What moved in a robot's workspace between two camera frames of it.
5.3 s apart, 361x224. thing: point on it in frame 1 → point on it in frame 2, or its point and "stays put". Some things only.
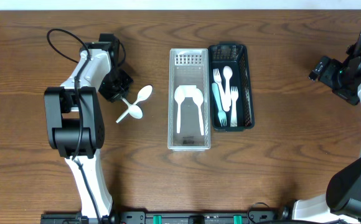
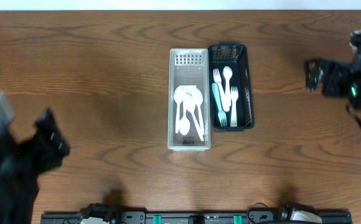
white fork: x=221 y=93 stays put
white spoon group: x=227 y=73 stays put
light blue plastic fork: x=221 y=114 stays put
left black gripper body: x=117 y=92 → x=43 y=144
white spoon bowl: x=144 y=93 → x=184 y=124
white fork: x=234 y=96 stays put
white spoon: x=179 y=97 stays put
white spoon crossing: x=198 y=99 stays put
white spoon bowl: x=133 y=110 → x=184 y=124
